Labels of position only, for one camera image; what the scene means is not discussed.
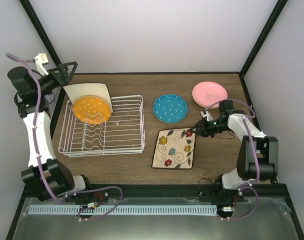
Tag white wire dish rack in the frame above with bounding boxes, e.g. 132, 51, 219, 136
58, 95, 145, 157

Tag cream square plate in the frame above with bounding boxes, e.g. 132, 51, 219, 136
63, 82, 113, 113

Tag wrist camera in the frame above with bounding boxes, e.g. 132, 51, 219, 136
201, 108, 213, 122
34, 52, 49, 76

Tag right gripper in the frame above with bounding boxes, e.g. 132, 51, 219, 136
190, 117, 231, 138

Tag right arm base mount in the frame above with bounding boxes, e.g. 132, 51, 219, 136
197, 184, 239, 204

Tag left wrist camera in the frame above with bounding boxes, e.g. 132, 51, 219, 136
34, 52, 49, 76

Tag slotted cable duct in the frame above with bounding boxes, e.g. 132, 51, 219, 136
28, 204, 217, 216

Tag black front frame rail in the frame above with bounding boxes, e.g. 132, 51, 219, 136
24, 183, 287, 201

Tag orange dotted scalloped plate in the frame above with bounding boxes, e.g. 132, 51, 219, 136
72, 95, 111, 125

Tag pink round plate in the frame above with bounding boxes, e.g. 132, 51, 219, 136
192, 81, 228, 101

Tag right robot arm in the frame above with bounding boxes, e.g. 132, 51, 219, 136
189, 99, 279, 202

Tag teal dotted plate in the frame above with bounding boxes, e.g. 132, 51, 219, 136
152, 94, 188, 124

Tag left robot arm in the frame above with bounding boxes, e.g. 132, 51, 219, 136
7, 61, 94, 202

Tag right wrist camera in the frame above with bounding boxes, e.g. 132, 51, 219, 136
201, 108, 213, 122

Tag square floral plate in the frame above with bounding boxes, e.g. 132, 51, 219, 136
151, 128, 196, 170

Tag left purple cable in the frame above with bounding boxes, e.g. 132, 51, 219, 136
5, 52, 124, 223

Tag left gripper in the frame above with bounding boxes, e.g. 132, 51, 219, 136
34, 62, 78, 96

